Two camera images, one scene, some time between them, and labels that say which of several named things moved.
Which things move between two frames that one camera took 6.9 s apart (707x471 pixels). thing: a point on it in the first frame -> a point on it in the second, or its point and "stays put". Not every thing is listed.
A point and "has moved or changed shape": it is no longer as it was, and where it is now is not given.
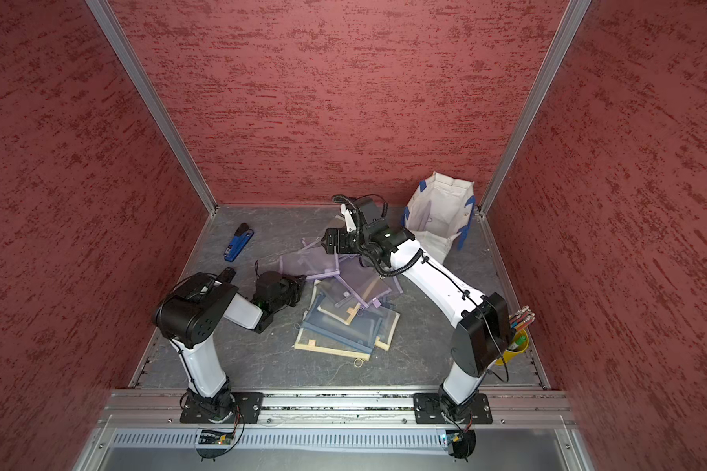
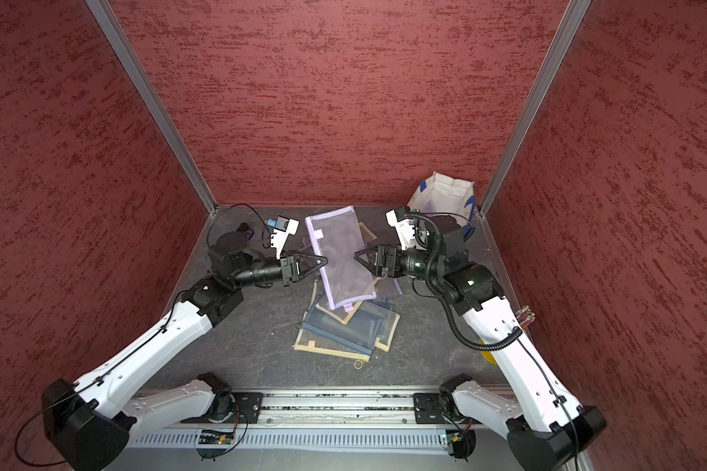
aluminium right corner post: [572, 16] stays put
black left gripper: [296, 284] -> [289, 273]
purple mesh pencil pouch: [312, 262] has moved or changed shape
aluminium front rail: [338, 407] stays put
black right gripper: [344, 246] -> [382, 251]
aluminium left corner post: [107, 20] stays put
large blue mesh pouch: [362, 331] stays put
